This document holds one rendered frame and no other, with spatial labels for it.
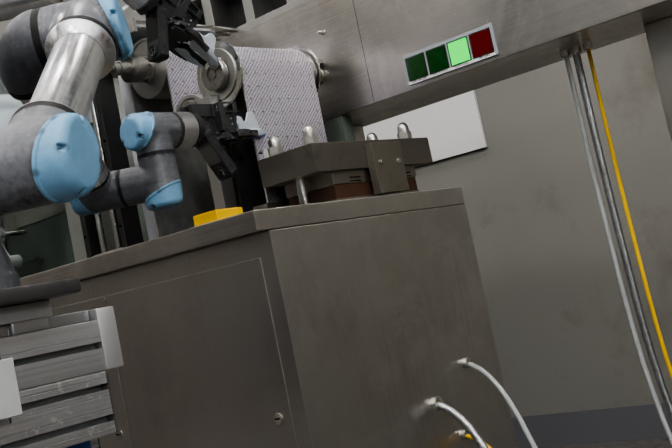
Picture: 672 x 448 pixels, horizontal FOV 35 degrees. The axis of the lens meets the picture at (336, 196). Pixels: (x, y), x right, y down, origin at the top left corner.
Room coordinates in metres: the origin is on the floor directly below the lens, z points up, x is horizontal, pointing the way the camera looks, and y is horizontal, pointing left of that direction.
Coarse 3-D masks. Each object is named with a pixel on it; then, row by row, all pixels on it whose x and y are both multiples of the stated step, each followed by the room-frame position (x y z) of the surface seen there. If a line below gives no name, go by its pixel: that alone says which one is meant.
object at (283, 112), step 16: (256, 96) 2.31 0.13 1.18; (272, 96) 2.35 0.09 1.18; (288, 96) 2.39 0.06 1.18; (304, 96) 2.43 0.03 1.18; (256, 112) 2.30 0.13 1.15; (272, 112) 2.34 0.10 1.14; (288, 112) 2.38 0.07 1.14; (304, 112) 2.42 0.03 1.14; (320, 112) 2.46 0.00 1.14; (272, 128) 2.33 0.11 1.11; (288, 128) 2.37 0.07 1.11; (320, 128) 2.45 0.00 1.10; (256, 144) 2.29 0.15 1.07; (288, 144) 2.37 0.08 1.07
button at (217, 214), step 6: (216, 210) 2.00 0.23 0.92; (222, 210) 2.01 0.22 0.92; (228, 210) 2.02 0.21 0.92; (234, 210) 2.03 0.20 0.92; (240, 210) 2.04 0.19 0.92; (198, 216) 2.03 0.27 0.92; (204, 216) 2.02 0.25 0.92; (210, 216) 2.01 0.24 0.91; (216, 216) 2.00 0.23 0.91; (222, 216) 2.01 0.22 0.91; (228, 216) 2.02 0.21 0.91; (198, 222) 2.03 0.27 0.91; (204, 222) 2.02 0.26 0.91
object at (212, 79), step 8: (224, 64) 2.29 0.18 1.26; (208, 72) 2.32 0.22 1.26; (216, 72) 2.30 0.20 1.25; (224, 72) 2.29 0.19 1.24; (208, 80) 2.32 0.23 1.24; (216, 80) 2.30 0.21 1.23; (224, 80) 2.29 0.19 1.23; (208, 88) 2.32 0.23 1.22; (216, 88) 2.31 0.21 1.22; (224, 88) 2.32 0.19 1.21
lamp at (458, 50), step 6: (456, 42) 2.29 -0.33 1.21; (462, 42) 2.28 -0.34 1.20; (450, 48) 2.30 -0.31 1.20; (456, 48) 2.29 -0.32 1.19; (462, 48) 2.28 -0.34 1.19; (450, 54) 2.31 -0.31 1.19; (456, 54) 2.30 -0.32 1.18; (462, 54) 2.29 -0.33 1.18; (468, 54) 2.28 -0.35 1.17; (456, 60) 2.30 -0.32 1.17; (462, 60) 2.29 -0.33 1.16
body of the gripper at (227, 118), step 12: (180, 108) 2.17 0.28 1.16; (192, 108) 2.15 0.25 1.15; (204, 108) 2.17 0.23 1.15; (216, 108) 2.21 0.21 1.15; (228, 108) 2.21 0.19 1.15; (204, 120) 2.17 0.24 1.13; (216, 120) 2.19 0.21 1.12; (228, 120) 2.21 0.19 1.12; (204, 132) 2.14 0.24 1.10; (216, 132) 2.19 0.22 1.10; (228, 132) 2.19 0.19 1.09
